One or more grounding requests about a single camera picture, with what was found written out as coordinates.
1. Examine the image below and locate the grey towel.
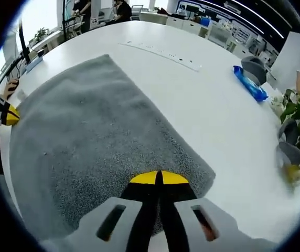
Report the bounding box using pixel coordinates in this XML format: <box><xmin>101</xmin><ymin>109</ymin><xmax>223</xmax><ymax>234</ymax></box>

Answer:
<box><xmin>9</xmin><ymin>54</ymin><xmax>217</xmax><ymax>235</ymax></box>

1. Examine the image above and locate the white wire rack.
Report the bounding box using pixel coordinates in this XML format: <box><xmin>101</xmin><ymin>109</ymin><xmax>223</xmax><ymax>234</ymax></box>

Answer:
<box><xmin>207</xmin><ymin>25</ymin><xmax>235</xmax><ymax>50</ymax></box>

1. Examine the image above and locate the white square pillar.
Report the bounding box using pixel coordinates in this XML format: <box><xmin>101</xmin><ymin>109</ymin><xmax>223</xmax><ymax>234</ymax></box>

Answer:
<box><xmin>270</xmin><ymin>31</ymin><xmax>300</xmax><ymax>91</ymax></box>

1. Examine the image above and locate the blue packet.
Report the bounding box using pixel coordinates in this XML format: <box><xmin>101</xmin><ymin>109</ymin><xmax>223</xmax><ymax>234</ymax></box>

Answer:
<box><xmin>232</xmin><ymin>65</ymin><xmax>269</xmax><ymax>102</ymax></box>

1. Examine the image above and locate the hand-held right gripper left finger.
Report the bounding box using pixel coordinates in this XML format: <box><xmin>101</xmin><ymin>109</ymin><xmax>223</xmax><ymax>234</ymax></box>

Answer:
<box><xmin>41</xmin><ymin>170</ymin><xmax>163</xmax><ymax>252</ymax></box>

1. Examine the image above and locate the black computer mouse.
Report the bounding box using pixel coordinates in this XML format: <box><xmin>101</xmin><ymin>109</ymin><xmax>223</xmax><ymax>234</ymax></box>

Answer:
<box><xmin>8</xmin><ymin>79</ymin><xmax>20</xmax><ymax>92</ymax></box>

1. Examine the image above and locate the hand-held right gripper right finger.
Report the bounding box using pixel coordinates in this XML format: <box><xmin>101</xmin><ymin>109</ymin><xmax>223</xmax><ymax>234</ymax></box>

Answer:
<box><xmin>160</xmin><ymin>170</ymin><xmax>277</xmax><ymax>252</ymax></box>

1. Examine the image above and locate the white table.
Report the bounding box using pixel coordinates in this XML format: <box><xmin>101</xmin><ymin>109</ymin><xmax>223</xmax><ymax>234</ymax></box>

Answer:
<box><xmin>0</xmin><ymin>20</ymin><xmax>300</xmax><ymax>252</ymax></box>

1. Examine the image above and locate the black stand pole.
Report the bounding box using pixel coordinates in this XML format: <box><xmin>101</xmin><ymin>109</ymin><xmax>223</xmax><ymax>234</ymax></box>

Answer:
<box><xmin>18</xmin><ymin>19</ymin><xmax>32</xmax><ymax>65</ymax></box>

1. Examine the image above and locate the table socket strip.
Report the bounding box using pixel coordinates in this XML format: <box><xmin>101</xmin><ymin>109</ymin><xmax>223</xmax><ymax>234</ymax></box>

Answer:
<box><xmin>118</xmin><ymin>41</ymin><xmax>203</xmax><ymax>72</ymax></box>

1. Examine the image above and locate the grey curved object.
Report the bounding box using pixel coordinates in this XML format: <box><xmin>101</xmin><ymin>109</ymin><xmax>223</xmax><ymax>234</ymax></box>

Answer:
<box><xmin>276</xmin><ymin>119</ymin><xmax>300</xmax><ymax>166</ymax></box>
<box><xmin>241</xmin><ymin>55</ymin><xmax>268</xmax><ymax>86</ymax></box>

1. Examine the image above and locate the white cabinet row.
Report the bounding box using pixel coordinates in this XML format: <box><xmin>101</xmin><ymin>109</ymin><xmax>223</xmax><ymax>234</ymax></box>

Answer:
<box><xmin>139</xmin><ymin>9</ymin><xmax>247</xmax><ymax>52</ymax></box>

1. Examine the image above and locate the pale blue box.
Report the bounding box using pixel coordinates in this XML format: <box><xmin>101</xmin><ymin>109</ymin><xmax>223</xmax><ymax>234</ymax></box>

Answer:
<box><xmin>25</xmin><ymin>56</ymin><xmax>45</xmax><ymax>74</ymax></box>

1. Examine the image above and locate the small green plant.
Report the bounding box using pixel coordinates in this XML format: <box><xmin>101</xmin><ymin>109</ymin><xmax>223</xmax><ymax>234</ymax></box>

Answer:
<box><xmin>34</xmin><ymin>27</ymin><xmax>49</xmax><ymax>43</ymax></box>

